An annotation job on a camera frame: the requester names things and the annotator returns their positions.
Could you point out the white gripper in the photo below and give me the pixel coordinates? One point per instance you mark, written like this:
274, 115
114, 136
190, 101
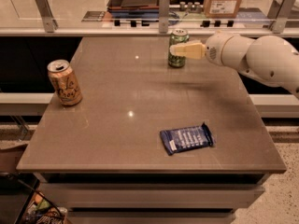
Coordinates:
213, 49

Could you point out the green soda can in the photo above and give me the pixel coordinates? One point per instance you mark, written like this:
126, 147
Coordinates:
177, 36

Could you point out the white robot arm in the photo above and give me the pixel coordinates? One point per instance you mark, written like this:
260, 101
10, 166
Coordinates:
269, 59

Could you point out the orange soda can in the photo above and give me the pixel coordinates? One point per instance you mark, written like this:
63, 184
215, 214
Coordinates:
64, 81

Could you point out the cardboard box with label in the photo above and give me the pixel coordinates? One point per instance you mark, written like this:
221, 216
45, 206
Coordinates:
221, 8

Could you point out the dark tray stack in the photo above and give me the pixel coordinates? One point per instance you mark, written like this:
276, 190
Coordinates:
134, 9

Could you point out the blue snack bar wrapper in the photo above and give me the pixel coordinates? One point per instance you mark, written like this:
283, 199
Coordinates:
185, 139

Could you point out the lower table drawer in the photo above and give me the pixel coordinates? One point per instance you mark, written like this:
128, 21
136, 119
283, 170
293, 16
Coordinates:
150, 217

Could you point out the table drawer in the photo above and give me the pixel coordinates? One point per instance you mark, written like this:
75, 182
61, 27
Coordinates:
152, 195
150, 217

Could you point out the upper table drawer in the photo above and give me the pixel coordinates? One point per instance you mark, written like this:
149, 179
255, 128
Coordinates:
152, 195

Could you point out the snack bag basket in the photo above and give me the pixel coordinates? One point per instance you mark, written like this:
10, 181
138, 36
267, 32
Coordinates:
40, 210

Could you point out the middle metal bracket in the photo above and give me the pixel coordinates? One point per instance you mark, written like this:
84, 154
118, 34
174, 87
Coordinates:
163, 16

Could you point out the metal bracket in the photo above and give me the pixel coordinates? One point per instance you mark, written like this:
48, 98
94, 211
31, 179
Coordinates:
49, 23
163, 16
278, 14

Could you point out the right metal bracket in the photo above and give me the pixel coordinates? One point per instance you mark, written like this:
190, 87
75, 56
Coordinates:
278, 14

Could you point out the left metal bracket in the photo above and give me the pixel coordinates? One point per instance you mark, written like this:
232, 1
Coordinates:
49, 23

